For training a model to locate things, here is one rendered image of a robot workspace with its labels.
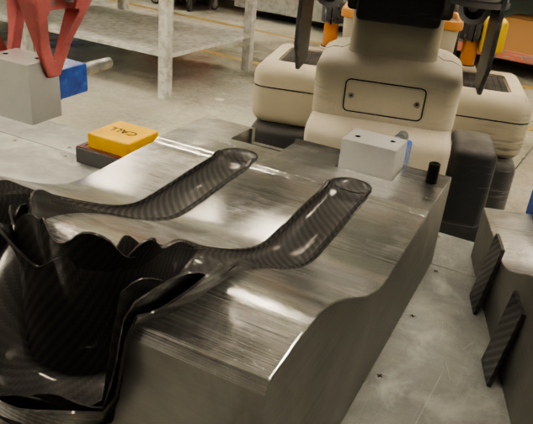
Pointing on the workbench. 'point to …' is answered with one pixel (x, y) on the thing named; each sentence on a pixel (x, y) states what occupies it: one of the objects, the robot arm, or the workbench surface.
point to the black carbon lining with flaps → (112, 284)
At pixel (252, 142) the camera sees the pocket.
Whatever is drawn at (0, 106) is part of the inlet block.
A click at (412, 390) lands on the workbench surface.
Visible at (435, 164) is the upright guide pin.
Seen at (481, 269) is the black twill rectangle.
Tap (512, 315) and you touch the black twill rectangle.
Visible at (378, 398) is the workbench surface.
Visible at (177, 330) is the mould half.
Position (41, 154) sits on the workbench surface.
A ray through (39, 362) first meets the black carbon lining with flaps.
